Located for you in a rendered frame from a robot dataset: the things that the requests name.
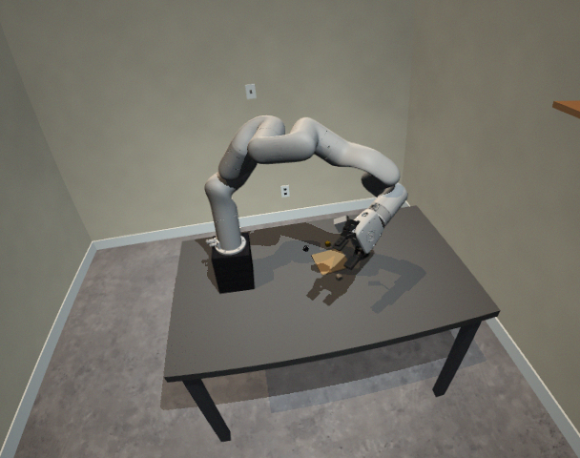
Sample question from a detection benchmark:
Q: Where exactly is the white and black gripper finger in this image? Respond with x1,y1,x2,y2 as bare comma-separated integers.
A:
344,246,369,270
332,219,359,251

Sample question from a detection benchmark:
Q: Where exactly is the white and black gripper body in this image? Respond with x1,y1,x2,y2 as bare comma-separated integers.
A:
350,209,386,254

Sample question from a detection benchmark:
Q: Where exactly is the orange flat mat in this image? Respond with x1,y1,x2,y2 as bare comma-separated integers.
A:
311,249,347,275

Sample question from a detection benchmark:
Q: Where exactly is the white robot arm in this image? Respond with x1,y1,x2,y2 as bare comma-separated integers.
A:
205,115,408,255

